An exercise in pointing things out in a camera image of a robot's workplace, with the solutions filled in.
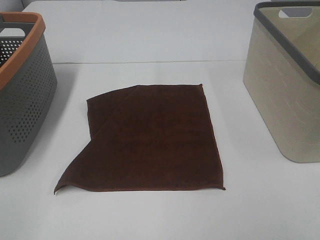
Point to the grey perforated basket orange rim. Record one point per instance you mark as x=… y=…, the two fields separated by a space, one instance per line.
x=27 y=86

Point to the brown towel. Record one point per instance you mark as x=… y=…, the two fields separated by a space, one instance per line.
x=147 y=138

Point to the beige basket grey rim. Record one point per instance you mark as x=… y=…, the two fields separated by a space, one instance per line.
x=282 y=75

